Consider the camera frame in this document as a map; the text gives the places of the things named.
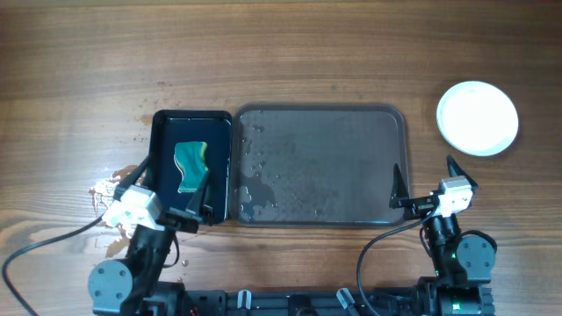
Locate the black water basin tray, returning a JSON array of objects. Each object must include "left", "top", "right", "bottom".
[{"left": 142, "top": 110, "right": 232, "bottom": 224}]

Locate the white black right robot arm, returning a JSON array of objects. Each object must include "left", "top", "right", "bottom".
[{"left": 389, "top": 155, "right": 498, "bottom": 316}]

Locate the dark brown serving tray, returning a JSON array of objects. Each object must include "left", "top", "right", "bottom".
[{"left": 228, "top": 104, "right": 408, "bottom": 227}]

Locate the green yellow sponge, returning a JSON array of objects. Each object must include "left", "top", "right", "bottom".
[{"left": 174, "top": 141, "right": 208, "bottom": 193}]

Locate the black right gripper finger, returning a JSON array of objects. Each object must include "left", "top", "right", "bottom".
[
  {"left": 446, "top": 154, "right": 479, "bottom": 190},
  {"left": 391, "top": 163, "right": 409, "bottom": 199}
]

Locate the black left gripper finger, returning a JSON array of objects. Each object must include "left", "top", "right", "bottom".
[
  {"left": 113, "top": 155, "right": 150, "bottom": 200},
  {"left": 185, "top": 170, "right": 210, "bottom": 215}
]

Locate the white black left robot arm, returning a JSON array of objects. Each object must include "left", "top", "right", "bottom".
[{"left": 88, "top": 156, "right": 213, "bottom": 315}]

